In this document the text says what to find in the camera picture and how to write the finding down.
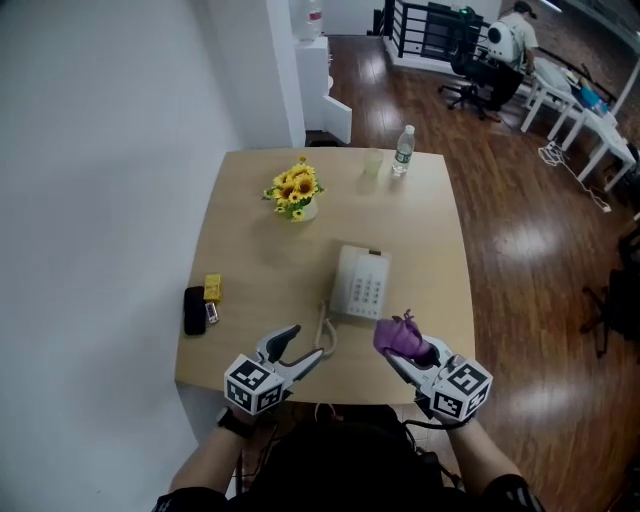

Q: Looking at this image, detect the purple cloth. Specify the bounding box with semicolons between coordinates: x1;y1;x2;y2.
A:
373;309;434;365

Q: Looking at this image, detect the black glasses case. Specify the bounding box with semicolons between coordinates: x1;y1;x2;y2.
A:
183;285;208;337

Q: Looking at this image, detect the person's left forearm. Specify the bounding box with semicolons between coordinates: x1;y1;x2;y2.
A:
169;419;251;494

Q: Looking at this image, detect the sunflower bouquet in white pot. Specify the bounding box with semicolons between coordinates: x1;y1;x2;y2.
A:
261;156;325;223

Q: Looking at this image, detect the blue bag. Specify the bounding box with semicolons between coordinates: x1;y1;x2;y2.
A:
579;87;609;114

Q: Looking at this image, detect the thin black cable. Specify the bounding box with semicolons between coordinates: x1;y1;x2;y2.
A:
237;419;281;494

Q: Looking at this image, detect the white water dispenser cabinet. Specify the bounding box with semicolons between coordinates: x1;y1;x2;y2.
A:
293;35;353;146

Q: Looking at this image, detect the black wristband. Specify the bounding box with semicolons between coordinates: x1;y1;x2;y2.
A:
216;405;256;440

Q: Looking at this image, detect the white cable with power strip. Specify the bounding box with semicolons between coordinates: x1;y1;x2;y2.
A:
538;141;614;214

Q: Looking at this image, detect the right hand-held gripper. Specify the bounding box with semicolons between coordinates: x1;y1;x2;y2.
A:
383;335;494;426

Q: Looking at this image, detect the black metal railing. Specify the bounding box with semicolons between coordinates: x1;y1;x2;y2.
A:
372;0;486;64

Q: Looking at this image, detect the clear plastic water bottle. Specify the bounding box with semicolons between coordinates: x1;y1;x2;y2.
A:
390;124;417;178

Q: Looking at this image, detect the black swivel chair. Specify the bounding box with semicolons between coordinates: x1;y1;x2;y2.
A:
579;229;640;359

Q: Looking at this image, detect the person's black shirt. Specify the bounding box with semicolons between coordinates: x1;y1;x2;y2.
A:
152;404;549;512

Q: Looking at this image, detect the thick black cable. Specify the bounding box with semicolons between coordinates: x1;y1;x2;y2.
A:
402;417;466;491

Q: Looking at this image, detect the long white table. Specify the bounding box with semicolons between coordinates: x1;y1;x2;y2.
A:
552;107;637;194

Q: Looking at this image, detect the clear water jug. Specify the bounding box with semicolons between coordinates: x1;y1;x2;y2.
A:
294;0;324;42

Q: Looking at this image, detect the black office chair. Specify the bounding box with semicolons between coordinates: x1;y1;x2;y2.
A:
438;19;501;121

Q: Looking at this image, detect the small white table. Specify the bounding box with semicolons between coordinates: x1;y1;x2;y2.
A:
519;74;586;141

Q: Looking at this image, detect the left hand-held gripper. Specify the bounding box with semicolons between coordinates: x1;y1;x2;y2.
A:
223;323;325;416

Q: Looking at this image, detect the person's right forearm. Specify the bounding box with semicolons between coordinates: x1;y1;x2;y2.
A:
444;419;526;494

